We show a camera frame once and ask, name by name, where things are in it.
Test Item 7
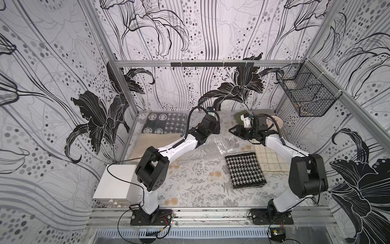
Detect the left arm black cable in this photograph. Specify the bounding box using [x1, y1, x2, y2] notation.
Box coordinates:
[106, 106, 220, 244]

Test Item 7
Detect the clear plastic vacuum bag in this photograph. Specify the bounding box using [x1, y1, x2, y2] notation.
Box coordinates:
[174, 111, 255, 165]

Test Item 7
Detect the green scarf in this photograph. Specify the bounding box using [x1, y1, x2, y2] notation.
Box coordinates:
[233, 110, 249, 123]

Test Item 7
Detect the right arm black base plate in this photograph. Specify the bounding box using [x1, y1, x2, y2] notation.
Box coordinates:
[247, 208, 294, 225]

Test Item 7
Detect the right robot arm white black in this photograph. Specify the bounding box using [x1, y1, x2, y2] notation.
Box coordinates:
[229, 113, 329, 215]

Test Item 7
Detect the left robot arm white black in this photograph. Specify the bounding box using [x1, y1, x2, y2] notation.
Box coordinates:
[135, 111, 220, 216]

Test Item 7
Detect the beige fluffy cloth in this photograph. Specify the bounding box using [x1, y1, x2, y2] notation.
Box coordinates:
[125, 133, 182, 160]

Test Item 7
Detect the pink round clock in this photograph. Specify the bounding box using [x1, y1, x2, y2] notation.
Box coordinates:
[267, 115, 284, 131]

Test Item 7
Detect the cream checked scarf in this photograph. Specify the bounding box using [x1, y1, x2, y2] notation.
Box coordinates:
[255, 145, 290, 174]

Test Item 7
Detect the white box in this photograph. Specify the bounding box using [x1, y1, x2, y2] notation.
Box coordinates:
[93, 165, 142, 207]

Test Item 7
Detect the black wall bar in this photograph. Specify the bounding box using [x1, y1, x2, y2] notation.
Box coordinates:
[170, 62, 255, 67]

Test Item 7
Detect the black white houndstooth scarf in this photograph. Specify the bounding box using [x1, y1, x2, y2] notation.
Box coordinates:
[225, 151, 267, 190]

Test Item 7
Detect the black patterned cloth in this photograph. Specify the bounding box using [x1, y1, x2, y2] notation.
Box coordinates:
[142, 112, 187, 135]

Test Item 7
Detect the black wire basket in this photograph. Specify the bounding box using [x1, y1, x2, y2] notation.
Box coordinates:
[276, 60, 342, 118]

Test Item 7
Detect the small green circuit board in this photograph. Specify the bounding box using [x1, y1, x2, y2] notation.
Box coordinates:
[268, 228, 286, 243]

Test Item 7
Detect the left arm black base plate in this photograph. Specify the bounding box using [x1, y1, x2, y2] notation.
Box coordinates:
[130, 208, 173, 226]

